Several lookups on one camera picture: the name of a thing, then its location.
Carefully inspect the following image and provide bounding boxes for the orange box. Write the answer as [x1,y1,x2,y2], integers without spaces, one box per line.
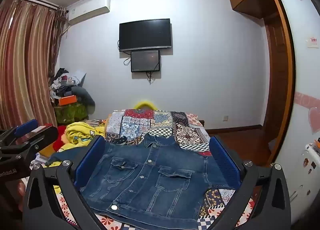
[59,95,78,106]

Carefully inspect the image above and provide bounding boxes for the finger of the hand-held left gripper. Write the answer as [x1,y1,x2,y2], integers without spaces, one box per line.
[0,119,39,146]
[0,126,59,163]

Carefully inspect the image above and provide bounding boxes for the yellow chair back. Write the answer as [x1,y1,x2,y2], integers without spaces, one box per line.
[134,99,158,111]

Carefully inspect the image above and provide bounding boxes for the red cloth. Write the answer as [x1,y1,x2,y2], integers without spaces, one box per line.
[53,125,71,152]

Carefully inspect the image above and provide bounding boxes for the yellow printed cloth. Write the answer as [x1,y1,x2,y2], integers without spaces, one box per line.
[59,121,107,151]

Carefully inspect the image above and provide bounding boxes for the white device with stickers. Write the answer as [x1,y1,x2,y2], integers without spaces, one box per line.
[301,138,320,171]

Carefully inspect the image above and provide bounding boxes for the white sliding wardrobe door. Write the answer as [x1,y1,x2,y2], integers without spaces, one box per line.
[272,0,320,225]

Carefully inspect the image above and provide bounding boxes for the black hanging cables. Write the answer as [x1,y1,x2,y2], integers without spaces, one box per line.
[146,71,157,85]

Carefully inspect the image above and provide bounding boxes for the blue denim jacket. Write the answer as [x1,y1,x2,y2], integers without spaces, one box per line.
[46,133,237,230]

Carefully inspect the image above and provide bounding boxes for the small black wall monitor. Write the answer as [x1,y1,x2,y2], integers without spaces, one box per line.
[130,50,161,73]

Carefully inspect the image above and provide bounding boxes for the white air conditioner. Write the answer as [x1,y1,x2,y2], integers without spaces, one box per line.
[67,0,111,25]

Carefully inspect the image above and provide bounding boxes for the white label sticker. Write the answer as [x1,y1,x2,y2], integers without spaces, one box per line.
[307,36,320,48]

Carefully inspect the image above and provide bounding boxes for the pile of mixed clothes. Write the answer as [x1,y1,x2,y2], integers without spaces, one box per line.
[49,68,96,114]

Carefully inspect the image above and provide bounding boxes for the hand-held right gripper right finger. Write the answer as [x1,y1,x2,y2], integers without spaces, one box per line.
[209,135,292,230]

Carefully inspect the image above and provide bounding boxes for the wooden wardrobe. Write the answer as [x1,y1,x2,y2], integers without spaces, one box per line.
[226,0,297,168]

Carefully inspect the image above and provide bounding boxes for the patchwork printed blanket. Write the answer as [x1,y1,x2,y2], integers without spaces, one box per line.
[25,108,258,230]

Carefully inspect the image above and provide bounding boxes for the pink heart sticker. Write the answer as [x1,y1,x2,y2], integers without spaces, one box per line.
[308,106,320,134]

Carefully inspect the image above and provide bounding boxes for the green patterned cloth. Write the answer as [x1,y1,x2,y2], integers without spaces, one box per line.
[54,103,88,125]

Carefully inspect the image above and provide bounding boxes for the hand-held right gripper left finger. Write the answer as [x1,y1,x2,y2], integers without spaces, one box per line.
[22,135,107,230]

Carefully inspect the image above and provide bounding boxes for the black wall television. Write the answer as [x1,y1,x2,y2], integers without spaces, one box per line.
[119,18,172,52]

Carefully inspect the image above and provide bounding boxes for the striped red curtain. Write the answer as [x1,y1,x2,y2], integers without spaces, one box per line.
[0,0,68,130]

